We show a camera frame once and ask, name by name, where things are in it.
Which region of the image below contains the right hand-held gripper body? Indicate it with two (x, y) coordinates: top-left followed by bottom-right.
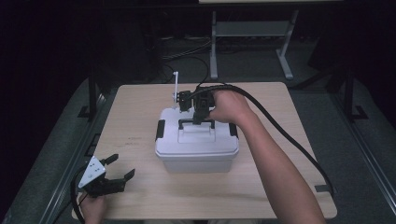
(172, 71), (217, 113)

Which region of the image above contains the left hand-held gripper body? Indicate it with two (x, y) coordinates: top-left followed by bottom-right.
(77, 155), (127, 199)

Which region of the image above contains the white lid with black handle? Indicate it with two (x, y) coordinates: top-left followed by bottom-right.
(154, 106), (240, 161)

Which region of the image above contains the white plastic storage box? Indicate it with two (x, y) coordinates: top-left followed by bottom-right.
(154, 106), (240, 175)

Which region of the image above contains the person's left hand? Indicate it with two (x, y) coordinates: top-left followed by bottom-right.
(78, 192), (108, 224)

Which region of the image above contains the person's right hand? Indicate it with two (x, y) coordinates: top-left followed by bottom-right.
(207, 90), (260, 127)

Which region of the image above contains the black metal stand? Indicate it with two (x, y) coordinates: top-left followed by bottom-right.
(77, 66), (101, 119)
(341, 60), (369, 122)

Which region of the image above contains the grey tape strip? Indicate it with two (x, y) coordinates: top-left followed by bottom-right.
(314, 184), (332, 194)

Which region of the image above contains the aluminium floor rail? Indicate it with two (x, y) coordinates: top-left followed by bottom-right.
(329, 92), (396, 217)
(38, 92), (117, 224)

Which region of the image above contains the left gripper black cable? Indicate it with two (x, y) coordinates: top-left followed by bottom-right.
(70, 165), (92, 224)

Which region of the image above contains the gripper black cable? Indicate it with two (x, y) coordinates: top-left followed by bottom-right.
(70, 165), (92, 224)
(195, 81), (336, 198)

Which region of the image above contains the black floor cable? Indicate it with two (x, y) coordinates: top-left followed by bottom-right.
(160, 56), (210, 85)

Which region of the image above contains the grey floor cable bundle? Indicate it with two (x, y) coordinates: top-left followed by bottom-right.
(160, 36), (213, 61)

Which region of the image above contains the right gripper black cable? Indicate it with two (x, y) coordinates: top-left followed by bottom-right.
(195, 81), (336, 198)

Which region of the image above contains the white metal table frame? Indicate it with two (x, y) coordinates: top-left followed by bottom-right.
(199, 0), (344, 80)

